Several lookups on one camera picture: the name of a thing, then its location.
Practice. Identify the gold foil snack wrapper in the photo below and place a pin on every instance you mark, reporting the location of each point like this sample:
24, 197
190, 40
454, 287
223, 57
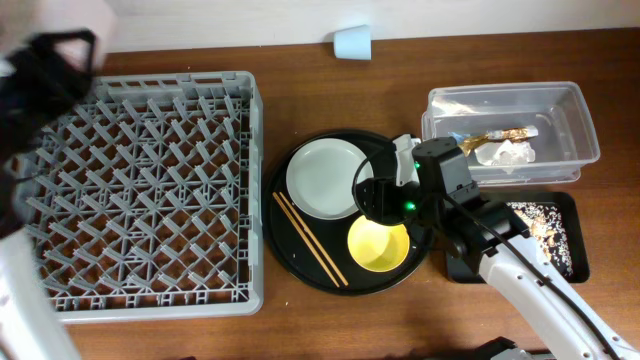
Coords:
468, 144

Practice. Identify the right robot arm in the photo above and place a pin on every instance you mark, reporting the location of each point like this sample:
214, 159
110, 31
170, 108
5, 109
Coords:
433, 188

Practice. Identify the grey plastic dishwasher rack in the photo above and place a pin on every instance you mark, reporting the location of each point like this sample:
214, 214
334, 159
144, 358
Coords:
144, 201

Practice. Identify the blue plastic cup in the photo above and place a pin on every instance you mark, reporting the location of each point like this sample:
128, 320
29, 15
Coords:
353, 43

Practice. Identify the black rectangular waste tray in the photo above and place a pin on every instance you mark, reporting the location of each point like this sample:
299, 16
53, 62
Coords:
568, 210

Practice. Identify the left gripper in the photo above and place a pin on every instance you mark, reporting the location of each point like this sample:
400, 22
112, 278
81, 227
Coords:
38, 81

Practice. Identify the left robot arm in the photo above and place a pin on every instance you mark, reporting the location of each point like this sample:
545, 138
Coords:
30, 328

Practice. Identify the grey round plate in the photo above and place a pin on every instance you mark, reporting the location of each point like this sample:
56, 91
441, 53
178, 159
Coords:
319, 178

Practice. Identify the clear plastic waste bin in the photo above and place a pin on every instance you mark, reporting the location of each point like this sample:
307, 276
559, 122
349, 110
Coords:
566, 139

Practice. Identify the wooden chopstick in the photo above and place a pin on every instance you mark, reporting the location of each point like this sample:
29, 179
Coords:
305, 241
314, 239

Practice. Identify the food scraps pile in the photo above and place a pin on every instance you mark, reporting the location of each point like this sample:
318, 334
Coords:
546, 225

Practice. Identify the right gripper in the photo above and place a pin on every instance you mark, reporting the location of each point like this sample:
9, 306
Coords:
376, 201

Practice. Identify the silver white wrapper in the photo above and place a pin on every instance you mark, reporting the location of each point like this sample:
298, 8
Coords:
505, 153

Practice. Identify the yellow bowl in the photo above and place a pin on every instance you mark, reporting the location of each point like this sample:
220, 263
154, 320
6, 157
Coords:
377, 248

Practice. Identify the pink plastic cup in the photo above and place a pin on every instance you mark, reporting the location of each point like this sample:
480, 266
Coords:
22, 20

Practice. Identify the round black serving tray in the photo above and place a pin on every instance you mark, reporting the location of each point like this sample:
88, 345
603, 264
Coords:
294, 255

